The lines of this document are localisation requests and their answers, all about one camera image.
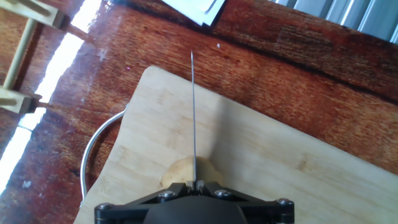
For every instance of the small yellow potato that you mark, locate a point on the small yellow potato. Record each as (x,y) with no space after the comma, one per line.
(177,172)

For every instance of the steel chef knife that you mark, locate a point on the steel chef knife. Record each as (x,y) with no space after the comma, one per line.
(194,124)

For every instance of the wooden knife rack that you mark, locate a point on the wooden knife rack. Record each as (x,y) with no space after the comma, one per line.
(21,49)

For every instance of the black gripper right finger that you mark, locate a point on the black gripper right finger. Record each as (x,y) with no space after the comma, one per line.
(267,211)

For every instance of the printed white paper stack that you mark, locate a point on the printed white paper stack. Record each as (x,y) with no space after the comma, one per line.
(199,9)

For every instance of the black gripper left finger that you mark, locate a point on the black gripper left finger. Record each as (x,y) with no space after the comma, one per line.
(124,211)

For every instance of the bamboo cutting board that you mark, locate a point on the bamboo cutting board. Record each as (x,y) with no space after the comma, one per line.
(280,174)

